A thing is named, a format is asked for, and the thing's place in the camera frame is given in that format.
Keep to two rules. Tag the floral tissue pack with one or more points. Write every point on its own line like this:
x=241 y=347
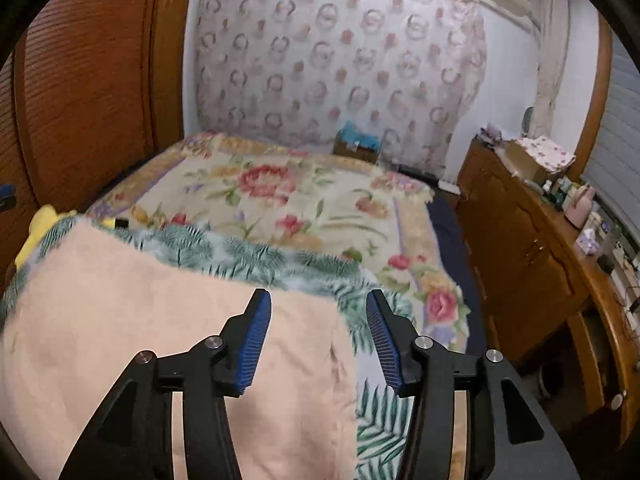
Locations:
x=587 y=242

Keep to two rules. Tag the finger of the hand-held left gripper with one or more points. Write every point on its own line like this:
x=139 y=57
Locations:
x=6 y=196

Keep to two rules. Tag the dark blue bed sheet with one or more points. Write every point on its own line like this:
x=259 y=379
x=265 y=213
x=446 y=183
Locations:
x=460 y=260

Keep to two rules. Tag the small black box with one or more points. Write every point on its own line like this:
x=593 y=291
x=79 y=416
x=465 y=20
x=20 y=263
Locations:
x=606 y=263

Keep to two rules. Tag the beige tied window curtain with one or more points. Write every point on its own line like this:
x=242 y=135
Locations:
x=550 y=60

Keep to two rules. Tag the peach printed t-shirt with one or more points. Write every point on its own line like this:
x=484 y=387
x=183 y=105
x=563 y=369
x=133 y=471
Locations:
x=150 y=340

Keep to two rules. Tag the wooden sideboard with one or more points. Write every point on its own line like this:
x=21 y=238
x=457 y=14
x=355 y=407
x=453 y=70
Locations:
x=520 y=260

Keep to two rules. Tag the grey window blind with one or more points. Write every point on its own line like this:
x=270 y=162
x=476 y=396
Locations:
x=617 y=150

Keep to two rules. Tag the box with floral cloth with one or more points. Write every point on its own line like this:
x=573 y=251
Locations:
x=542 y=157

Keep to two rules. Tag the pink thermos jug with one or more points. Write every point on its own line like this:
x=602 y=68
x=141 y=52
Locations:
x=580 y=207

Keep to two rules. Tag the floral blanket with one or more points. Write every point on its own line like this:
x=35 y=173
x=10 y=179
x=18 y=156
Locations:
x=310 y=210

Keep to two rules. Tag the brown slatted wooden wardrobe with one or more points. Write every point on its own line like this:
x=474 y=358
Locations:
x=90 y=85

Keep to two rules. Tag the small round desk fan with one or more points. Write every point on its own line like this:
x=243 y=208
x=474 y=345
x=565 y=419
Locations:
x=528 y=119

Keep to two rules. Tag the yellow plush toy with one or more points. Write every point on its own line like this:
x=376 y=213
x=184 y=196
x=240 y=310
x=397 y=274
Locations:
x=42 y=232

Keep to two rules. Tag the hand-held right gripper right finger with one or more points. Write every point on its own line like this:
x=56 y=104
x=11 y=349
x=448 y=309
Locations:
x=386 y=346

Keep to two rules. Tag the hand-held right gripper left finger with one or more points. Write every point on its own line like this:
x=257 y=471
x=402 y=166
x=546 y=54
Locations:
x=252 y=346

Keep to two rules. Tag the leaf print bed cloth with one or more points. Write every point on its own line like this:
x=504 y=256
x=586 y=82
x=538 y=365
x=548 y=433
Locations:
x=280 y=261

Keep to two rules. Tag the cardboard box with blue cloth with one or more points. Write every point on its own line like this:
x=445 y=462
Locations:
x=356 y=142

